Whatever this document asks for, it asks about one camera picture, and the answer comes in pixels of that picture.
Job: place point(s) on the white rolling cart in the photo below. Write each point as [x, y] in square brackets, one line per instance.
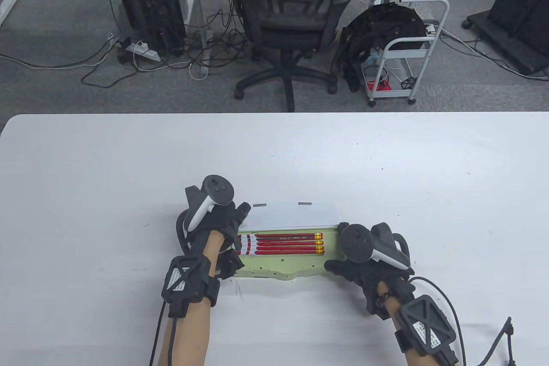
[407, 53]

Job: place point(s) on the person's left forearm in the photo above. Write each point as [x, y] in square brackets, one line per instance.
[188, 331]

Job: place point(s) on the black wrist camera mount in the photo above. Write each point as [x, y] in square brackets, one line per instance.
[186, 280]
[422, 323]

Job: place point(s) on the red container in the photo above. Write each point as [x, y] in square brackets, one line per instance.
[381, 85]

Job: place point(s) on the black backpack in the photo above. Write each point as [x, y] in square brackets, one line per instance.
[386, 22]

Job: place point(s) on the person's left hand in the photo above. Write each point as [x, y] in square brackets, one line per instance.
[231, 220]

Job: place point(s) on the white power strip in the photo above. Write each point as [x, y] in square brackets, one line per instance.
[146, 52]

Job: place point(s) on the black wheeled stand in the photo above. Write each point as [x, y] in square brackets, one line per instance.
[514, 5]

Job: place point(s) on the green panda pencil case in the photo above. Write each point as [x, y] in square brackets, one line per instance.
[279, 265]

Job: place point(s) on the grey motion controller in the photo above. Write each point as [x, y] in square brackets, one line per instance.
[356, 241]
[218, 190]

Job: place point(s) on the black mesh office chair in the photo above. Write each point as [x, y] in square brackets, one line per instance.
[291, 18]

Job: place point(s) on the white table foot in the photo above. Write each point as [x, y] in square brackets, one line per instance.
[7, 5]

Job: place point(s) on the person's right hand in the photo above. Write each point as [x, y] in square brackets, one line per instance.
[381, 280]

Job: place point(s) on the red pencil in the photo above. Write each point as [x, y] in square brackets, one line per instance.
[287, 243]
[287, 235]
[287, 251]
[287, 246]
[287, 239]

